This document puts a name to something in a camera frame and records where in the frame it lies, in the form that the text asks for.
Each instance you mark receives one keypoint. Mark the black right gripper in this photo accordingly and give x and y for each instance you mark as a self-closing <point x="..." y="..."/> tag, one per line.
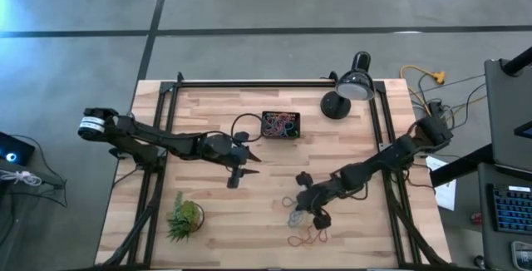
<point x="318" y="196"/>

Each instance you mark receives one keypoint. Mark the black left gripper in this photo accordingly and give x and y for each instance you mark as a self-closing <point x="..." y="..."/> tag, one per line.
<point x="237" y="156"/>

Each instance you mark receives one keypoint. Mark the teal rubber band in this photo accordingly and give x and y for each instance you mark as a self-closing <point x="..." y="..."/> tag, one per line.
<point x="295" y="219"/>
<point x="284" y="202"/>

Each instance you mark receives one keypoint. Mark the red rubber band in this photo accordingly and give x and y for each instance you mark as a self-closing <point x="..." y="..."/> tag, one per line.
<point x="321" y="237"/>
<point x="292" y="242"/>

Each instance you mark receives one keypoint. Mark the rubber bands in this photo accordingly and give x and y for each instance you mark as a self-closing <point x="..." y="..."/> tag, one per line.
<point x="287" y="122"/>
<point x="272" y="129"/>

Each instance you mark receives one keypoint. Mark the green rubber band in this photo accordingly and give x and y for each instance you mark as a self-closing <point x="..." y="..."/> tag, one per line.
<point x="296" y="131"/>

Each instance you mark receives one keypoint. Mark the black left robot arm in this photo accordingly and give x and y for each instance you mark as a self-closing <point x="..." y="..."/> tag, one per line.
<point x="166" y="140"/>

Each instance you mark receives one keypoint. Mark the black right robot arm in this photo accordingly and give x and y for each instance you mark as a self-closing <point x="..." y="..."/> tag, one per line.
<point x="386" y="156"/>

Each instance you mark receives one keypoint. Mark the yellow rubber band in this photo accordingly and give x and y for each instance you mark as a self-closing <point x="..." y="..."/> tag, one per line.
<point x="306" y="229"/>

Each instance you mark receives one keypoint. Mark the black slotted plastic bin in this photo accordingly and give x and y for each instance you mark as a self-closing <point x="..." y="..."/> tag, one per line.
<point x="263" y="123"/>

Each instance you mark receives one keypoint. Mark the potted green succulent plant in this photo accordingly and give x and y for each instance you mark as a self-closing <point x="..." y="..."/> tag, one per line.
<point x="185" y="217"/>

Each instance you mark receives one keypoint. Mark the black desk lamp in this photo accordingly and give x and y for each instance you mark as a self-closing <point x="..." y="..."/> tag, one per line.
<point x="355" y="84"/>

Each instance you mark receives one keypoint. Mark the white paper sheet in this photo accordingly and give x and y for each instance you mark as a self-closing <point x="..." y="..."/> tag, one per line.
<point x="446" y="194"/>

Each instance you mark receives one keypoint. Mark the black beam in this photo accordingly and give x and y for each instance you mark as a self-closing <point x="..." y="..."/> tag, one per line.
<point x="461" y="165"/>

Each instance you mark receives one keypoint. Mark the black power adapter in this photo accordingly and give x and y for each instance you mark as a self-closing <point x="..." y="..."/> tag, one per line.
<point x="435" y="106"/>

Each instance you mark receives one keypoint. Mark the small red object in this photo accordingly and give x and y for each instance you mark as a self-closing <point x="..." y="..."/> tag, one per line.
<point x="476" y="218"/>

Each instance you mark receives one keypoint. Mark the grey desk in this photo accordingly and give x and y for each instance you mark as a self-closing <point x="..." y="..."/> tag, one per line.
<point x="486" y="242"/>

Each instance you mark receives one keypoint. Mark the backlit black keyboard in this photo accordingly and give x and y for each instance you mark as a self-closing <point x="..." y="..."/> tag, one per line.
<point x="513" y="210"/>

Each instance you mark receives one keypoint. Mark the grey side table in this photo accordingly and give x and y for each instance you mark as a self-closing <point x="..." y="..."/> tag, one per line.
<point x="507" y="117"/>

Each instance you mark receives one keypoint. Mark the white device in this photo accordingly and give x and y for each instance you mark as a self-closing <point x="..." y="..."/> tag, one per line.
<point x="523" y="250"/>

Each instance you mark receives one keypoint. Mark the dark tablet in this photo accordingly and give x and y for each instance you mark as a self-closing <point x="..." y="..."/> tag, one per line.
<point x="525" y="130"/>

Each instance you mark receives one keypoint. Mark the black aluminium table frame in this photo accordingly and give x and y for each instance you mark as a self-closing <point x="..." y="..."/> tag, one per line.
<point x="249" y="84"/>

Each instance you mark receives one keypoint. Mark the black post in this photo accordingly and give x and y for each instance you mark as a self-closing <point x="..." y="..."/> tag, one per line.
<point x="517" y="63"/>

